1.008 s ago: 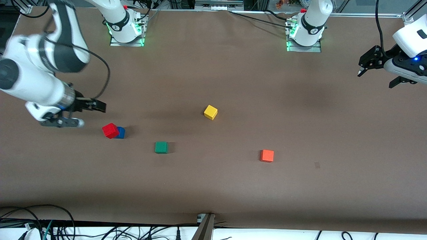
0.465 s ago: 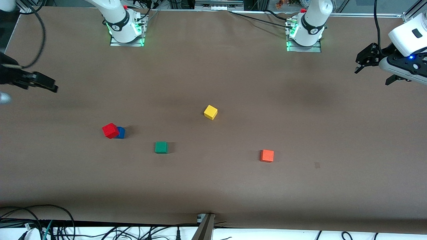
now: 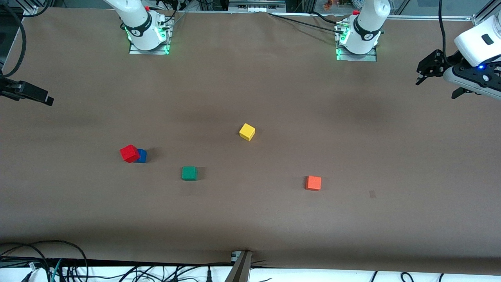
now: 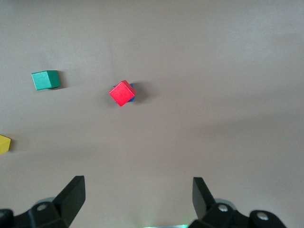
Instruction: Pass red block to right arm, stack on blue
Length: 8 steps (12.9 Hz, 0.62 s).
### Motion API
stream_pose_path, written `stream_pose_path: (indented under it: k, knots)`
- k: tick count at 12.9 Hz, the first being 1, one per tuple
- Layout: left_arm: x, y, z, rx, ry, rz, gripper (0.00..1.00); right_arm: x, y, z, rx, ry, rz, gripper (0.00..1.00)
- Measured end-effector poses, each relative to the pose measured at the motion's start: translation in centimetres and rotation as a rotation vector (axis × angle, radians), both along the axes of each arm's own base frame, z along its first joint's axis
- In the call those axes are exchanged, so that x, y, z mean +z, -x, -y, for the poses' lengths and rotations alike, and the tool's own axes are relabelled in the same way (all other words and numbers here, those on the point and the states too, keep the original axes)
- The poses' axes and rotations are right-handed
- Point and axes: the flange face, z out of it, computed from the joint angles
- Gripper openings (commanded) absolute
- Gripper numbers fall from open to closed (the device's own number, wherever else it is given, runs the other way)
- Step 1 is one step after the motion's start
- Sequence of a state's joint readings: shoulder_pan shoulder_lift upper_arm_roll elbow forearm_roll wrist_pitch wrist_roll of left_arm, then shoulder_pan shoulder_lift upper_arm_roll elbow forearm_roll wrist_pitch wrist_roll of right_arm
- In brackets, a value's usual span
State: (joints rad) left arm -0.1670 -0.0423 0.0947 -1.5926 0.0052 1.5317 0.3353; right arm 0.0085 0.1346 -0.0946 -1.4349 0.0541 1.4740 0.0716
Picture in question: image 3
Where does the red block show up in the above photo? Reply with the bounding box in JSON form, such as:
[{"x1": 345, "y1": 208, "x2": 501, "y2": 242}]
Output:
[{"x1": 119, "y1": 144, "x2": 141, "y2": 163}]

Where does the yellow block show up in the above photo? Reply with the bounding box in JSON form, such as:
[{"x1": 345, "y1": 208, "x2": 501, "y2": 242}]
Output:
[{"x1": 239, "y1": 123, "x2": 256, "y2": 142}]

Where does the grey power strip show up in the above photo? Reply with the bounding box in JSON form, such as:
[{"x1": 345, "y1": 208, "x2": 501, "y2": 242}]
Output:
[{"x1": 229, "y1": 0, "x2": 286, "y2": 12}]

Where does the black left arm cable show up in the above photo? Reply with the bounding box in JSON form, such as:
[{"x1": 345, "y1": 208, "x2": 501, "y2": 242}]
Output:
[{"x1": 438, "y1": 0, "x2": 451, "y2": 68}]

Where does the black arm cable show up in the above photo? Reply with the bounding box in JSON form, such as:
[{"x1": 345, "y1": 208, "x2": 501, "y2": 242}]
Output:
[
  {"x1": 0, "y1": 0, "x2": 51, "y2": 78},
  {"x1": 438, "y1": 0, "x2": 451, "y2": 68}
]

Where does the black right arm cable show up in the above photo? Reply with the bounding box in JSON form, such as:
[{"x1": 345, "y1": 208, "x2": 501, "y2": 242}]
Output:
[{"x1": 0, "y1": 0, "x2": 51, "y2": 78}]

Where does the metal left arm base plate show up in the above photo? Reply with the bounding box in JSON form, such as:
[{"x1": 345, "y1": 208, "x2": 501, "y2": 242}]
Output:
[{"x1": 336, "y1": 23, "x2": 378, "y2": 62}]

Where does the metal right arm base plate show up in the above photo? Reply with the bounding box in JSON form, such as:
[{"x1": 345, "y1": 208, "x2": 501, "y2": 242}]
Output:
[{"x1": 129, "y1": 16, "x2": 169, "y2": 55}]

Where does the black base cable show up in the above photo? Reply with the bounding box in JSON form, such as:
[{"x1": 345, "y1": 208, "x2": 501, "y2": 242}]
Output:
[
  {"x1": 270, "y1": 13, "x2": 344, "y2": 34},
  {"x1": 311, "y1": 11, "x2": 343, "y2": 26}
]

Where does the black looped cable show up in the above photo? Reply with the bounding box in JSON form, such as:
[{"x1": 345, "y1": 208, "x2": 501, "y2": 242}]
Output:
[{"x1": 0, "y1": 240, "x2": 89, "y2": 282}]

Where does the teal cable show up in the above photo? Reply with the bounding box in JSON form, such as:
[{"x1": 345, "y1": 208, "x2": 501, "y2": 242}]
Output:
[{"x1": 49, "y1": 258, "x2": 63, "y2": 282}]

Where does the aluminium frame post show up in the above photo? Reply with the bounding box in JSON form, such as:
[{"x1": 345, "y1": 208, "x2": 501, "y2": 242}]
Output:
[{"x1": 225, "y1": 251, "x2": 253, "y2": 282}]

